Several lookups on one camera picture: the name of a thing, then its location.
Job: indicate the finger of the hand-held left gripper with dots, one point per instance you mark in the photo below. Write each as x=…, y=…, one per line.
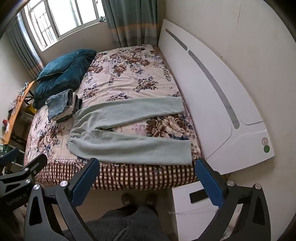
x=34, y=165
x=9, y=155

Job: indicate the window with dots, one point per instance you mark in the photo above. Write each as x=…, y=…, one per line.
x=57, y=20

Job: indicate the white headboard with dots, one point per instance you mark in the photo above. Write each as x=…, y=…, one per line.
x=208, y=104

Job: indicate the round white sticker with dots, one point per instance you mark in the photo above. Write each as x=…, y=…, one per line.
x=265, y=141

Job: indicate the grey slipper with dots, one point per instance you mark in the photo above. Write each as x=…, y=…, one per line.
x=127, y=199
x=151, y=199

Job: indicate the person's dark grey trousers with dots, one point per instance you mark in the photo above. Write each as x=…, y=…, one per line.
x=129, y=223

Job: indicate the light green fleece pants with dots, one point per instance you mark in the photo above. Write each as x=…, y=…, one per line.
x=120, y=111

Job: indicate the round green sticker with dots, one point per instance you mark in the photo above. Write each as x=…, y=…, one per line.
x=266, y=148

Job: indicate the white nightstand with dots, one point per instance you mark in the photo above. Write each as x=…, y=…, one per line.
x=185, y=222

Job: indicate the teal striped curtain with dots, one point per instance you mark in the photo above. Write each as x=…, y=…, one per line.
x=129, y=23
x=23, y=46

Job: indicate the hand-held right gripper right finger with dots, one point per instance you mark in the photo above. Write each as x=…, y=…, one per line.
x=209, y=183

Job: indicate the wooden desk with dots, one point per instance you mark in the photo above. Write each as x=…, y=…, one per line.
x=14, y=111

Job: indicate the black phone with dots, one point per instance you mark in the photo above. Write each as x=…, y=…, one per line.
x=196, y=196

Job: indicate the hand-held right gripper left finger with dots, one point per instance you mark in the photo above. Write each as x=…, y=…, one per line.
x=84, y=183

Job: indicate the yellow box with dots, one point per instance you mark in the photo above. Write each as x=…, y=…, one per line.
x=30, y=108

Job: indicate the floral printed blanket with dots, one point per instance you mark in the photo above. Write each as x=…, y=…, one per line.
x=129, y=76

